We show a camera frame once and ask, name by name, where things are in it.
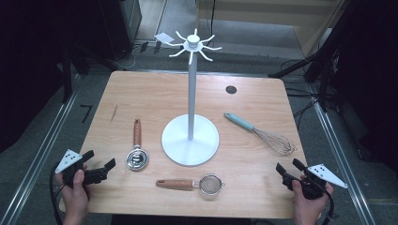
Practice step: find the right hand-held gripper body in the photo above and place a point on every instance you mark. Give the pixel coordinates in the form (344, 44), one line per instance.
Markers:
(325, 175)

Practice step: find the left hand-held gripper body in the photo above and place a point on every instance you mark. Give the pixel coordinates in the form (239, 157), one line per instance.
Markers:
(68, 160)

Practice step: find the white hook rack stand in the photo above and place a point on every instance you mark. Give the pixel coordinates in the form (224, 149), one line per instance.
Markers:
(191, 93)

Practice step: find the person's right hand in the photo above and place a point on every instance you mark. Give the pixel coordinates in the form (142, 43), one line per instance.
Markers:
(309, 209)

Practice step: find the person's left hand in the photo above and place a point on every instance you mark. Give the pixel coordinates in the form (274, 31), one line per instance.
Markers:
(73, 200)

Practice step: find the black metal stand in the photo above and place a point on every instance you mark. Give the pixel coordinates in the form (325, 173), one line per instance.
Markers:
(66, 78)

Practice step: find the dark round table grommet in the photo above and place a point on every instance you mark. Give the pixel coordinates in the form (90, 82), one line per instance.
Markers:
(231, 89)

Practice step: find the black stand leg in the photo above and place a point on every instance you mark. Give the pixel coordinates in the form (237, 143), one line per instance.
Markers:
(291, 67)

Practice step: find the dark cabinet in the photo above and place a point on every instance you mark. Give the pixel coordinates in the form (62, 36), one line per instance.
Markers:
(122, 28)

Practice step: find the white paper sheet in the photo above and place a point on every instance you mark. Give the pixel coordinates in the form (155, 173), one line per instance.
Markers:
(164, 37)

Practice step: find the light wooden platform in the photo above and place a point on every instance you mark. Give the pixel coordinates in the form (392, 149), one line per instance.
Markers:
(281, 12)

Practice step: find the metal floor rail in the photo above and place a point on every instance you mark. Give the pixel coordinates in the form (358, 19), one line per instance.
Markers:
(37, 159)
(341, 162)

